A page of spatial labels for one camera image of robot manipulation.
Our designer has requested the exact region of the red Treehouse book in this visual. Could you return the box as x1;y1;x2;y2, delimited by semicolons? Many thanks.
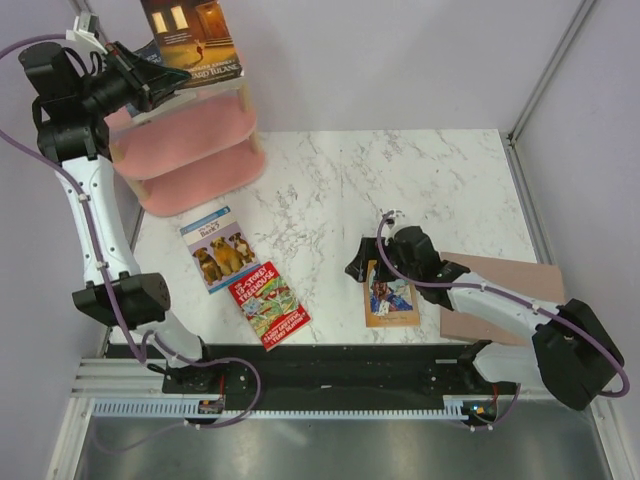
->
228;261;311;351

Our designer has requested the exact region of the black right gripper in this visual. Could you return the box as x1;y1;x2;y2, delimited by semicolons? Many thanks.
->
345;237;420;284

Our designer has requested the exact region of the purple dog book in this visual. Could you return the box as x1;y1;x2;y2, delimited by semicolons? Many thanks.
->
179;206;260;294

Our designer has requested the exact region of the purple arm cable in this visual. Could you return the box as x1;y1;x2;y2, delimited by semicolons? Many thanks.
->
0;32;262;431
375;213;632;432

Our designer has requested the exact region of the brown file folder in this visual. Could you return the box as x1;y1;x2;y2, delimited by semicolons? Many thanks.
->
439;252;567;345

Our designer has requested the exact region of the white cable duct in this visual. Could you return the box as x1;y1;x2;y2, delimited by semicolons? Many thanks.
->
92;396;488;421

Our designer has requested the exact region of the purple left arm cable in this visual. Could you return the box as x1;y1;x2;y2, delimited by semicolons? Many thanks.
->
0;32;262;431

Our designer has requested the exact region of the Othello orange book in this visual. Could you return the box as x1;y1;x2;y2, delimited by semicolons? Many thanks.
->
363;260;420;328

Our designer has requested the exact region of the Edward Tulane brown book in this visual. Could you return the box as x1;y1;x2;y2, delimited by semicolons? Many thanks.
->
141;0;244;89

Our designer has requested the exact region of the pink three-tier shelf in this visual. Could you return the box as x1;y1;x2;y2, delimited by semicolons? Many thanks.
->
104;47;267;218

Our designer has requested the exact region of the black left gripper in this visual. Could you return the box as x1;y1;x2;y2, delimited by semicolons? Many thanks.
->
74;41;189;118

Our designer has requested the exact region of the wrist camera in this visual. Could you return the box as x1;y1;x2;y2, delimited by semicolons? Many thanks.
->
65;11;105;52
383;209;405;225

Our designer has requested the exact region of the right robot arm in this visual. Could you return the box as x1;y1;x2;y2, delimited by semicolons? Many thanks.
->
345;221;630;411

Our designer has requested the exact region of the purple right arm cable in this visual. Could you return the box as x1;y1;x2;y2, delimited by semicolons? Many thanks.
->
375;213;632;432

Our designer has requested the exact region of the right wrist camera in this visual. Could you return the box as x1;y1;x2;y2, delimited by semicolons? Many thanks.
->
383;209;405;225

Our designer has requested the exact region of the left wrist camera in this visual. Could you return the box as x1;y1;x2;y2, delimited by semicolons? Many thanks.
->
65;11;105;52

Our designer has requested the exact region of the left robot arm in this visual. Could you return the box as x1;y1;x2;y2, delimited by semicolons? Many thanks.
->
19;41;220;394

